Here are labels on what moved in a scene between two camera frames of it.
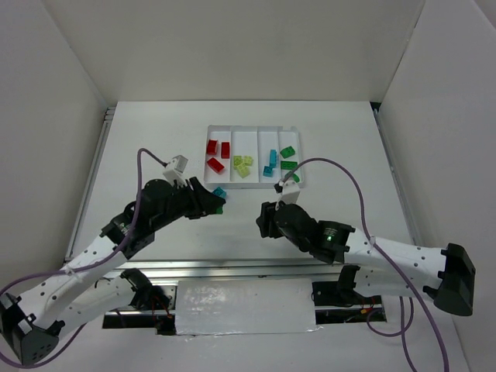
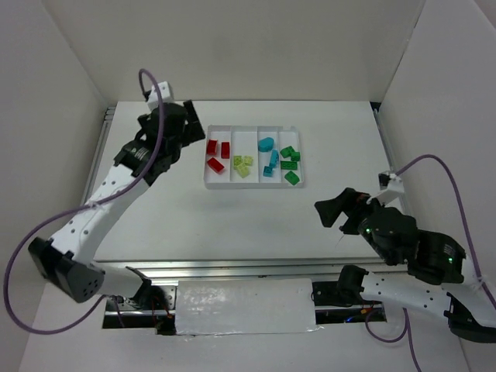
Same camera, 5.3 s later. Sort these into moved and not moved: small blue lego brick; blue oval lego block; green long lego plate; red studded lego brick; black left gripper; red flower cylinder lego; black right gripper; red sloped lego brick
Moved: black right gripper; blue oval lego block; black left gripper
Not moved: small blue lego brick; red sloped lego brick; red flower cylinder lego; green long lego plate; red studded lego brick
